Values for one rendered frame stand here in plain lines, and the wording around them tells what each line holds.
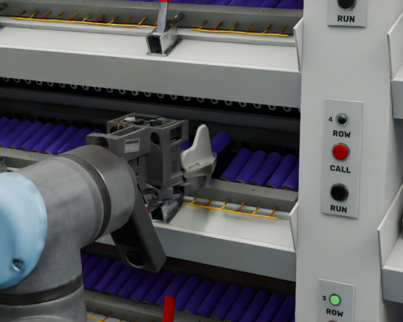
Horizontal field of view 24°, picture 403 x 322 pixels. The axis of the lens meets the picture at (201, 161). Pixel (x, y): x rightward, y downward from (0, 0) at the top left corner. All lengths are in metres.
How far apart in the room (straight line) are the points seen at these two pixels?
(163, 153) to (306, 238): 0.18
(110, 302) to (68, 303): 0.42
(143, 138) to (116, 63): 0.15
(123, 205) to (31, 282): 0.13
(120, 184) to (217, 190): 0.23
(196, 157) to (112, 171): 0.18
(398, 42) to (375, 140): 0.10
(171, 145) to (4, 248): 0.25
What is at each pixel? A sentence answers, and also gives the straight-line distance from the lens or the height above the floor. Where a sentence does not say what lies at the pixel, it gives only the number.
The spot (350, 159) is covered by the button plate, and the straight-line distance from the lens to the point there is 0.96.
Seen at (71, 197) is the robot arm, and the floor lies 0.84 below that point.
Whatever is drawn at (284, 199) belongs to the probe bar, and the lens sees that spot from 1.06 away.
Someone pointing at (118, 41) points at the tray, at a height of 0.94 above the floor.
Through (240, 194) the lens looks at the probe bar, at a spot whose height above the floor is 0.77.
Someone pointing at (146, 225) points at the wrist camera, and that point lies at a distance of 0.98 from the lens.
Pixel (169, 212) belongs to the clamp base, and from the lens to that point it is 1.10.
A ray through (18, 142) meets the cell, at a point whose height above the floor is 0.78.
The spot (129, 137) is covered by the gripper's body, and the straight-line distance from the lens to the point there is 0.93.
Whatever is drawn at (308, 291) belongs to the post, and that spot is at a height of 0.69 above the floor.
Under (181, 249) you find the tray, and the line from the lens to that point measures 1.10.
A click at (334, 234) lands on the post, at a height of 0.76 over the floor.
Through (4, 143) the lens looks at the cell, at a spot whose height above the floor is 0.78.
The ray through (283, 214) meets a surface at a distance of 1.06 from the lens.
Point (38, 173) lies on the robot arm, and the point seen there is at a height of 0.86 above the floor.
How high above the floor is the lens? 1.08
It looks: 15 degrees down
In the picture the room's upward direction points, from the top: straight up
